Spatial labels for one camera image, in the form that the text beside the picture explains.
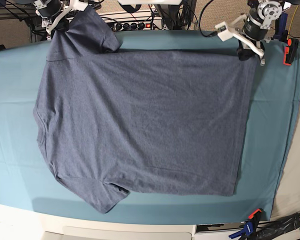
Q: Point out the blue orange clamp bottom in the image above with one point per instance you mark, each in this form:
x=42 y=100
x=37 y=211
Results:
x=249 y=227

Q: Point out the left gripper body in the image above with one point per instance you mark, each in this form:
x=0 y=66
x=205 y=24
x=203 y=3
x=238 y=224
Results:
x=255 y=30

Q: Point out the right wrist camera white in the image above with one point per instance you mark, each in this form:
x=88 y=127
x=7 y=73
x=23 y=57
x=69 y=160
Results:
x=77 y=5

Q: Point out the black plastic bag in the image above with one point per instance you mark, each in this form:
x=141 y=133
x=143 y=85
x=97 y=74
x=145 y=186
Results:
x=279 y=227

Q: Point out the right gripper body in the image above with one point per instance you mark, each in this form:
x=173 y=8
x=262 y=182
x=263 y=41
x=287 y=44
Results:
x=49 y=10

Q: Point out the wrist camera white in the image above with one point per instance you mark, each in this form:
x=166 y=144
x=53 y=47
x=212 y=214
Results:
x=77 y=5
x=224 y=31

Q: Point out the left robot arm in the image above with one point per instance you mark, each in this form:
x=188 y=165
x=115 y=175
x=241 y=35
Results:
x=268 y=9

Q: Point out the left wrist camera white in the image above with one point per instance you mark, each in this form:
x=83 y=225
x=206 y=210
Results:
x=224 y=31

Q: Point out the teal table cloth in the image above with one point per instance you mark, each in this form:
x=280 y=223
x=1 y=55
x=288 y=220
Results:
x=27 y=183

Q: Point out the orange black clamp top right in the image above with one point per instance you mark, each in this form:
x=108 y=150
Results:
x=290 y=51

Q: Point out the white power strip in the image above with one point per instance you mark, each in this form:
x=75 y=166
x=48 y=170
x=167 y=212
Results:
x=154 y=25

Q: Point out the blue clamp top right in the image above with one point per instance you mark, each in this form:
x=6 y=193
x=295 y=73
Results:
x=280 y=32

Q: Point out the blue-grey T-shirt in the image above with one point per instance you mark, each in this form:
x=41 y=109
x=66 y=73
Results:
x=111 y=122

